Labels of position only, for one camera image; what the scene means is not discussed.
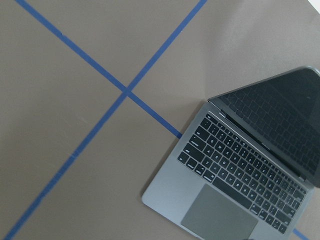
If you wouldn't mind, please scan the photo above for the grey laptop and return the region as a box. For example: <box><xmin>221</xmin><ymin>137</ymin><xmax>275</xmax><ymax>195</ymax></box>
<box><xmin>141</xmin><ymin>66</ymin><xmax>320</xmax><ymax>240</ymax></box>

